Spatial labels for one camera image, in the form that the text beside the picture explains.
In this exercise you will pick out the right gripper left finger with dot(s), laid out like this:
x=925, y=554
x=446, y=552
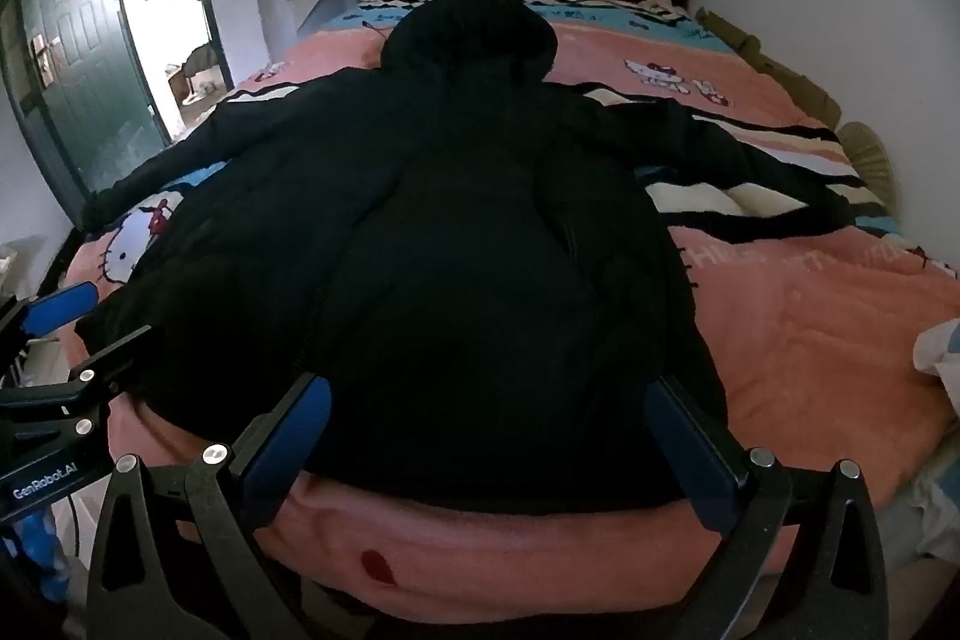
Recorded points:
x=175, y=556

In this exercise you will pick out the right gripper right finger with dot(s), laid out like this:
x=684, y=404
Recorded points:
x=834, y=583

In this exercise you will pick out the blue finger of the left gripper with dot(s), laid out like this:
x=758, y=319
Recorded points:
x=59, y=309

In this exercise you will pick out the black hooded jacket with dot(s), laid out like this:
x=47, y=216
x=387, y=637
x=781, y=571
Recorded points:
x=466, y=251

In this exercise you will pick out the white blue pillow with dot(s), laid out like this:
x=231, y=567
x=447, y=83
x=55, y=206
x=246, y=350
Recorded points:
x=936, y=352

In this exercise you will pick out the green door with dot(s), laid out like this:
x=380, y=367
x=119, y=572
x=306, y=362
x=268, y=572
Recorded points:
x=79, y=94

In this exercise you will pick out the beige round fan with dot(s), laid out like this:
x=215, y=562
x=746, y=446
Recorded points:
x=871, y=161

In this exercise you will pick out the olive green cloth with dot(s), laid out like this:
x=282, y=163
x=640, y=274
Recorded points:
x=810, y=98

